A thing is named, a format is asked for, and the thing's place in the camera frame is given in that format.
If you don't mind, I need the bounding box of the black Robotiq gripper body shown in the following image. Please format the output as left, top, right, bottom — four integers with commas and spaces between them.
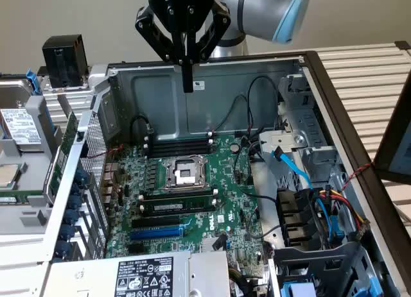
148, 0, 215, 33

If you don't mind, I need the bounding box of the green graphics card black shroud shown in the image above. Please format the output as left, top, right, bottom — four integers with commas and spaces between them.
42, 110, 80, 208

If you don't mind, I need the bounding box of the open grey PC case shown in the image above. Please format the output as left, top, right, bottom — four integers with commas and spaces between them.
40, 49, 411, 297

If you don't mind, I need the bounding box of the black CPU cooler block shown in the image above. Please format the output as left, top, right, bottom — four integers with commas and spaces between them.
42, 33, 89, 89

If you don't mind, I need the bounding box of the empty black RAM slot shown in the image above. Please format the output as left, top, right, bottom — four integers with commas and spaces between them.
144, 133, 214, 149
138, 189, 219, 202
146, 142, 213, 158

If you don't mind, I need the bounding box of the grey metal drive cage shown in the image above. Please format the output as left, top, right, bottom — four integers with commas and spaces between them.
277, 74, 347, 189

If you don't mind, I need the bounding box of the metal CPU socket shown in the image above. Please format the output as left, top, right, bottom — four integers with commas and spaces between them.
160, 154, 211, 194

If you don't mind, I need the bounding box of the metal rear port block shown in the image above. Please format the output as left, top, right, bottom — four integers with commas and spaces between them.
101, 162, 119, 211

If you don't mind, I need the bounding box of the silver hard disk drive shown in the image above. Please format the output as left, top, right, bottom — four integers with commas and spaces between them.
0, 78, 44, 152

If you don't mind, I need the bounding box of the green Dell motherboard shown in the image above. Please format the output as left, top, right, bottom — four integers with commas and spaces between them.
99, 135, 270, 278

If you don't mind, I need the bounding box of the long black expansion slot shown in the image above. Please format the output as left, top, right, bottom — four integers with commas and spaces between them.
131, 215, 180, 229

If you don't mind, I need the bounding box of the silver CPU chip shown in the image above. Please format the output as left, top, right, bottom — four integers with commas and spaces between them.
0, 164, 26, 191

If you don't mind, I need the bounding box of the dark framed monitor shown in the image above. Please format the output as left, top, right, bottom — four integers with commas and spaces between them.
374, 65, 411, 184

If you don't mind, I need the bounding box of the black fan shroud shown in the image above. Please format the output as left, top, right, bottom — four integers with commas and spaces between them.
275, 187, 322, 248

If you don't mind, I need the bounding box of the green RAM stick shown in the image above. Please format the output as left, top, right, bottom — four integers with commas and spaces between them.
0, 190, 44, 205

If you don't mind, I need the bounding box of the silver chipset heatsink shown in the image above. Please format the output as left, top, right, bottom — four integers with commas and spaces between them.
201, 236, 227, 253

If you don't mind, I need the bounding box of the grey parts rack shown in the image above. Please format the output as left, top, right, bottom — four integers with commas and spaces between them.
0, 94, 78, 237

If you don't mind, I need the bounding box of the silver power supply unit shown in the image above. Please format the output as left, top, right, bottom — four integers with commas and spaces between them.
41, 250, 232, 297

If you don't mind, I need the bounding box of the dark grey plastic disk bay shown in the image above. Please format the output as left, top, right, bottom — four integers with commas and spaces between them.
272, 242, 399, 297

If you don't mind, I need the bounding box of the blue drive carrier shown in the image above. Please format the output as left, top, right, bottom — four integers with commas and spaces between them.
279, 281, 319, 297

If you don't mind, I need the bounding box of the looped black wire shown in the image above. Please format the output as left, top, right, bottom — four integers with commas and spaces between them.
130, 115, 152, 149

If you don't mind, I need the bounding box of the blue drive bracket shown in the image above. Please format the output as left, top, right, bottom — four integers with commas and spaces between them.
24, 69, 55, 140

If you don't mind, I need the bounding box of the silver metal bracket with screw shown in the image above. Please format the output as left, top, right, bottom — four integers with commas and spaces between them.
258, 130, 306, 150

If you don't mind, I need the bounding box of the blue SATA wire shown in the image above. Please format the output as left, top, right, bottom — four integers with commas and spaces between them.
271, 146, 346, 245

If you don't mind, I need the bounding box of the thick black fan wire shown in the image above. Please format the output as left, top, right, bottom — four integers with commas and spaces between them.
239, 186, 279, 203

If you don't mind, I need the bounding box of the red black twisted wire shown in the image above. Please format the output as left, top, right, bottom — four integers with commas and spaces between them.
340, 162, 375, 192

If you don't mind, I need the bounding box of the yellow red power wire bundle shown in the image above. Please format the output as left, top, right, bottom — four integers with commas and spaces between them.
316, 187, 370, 243

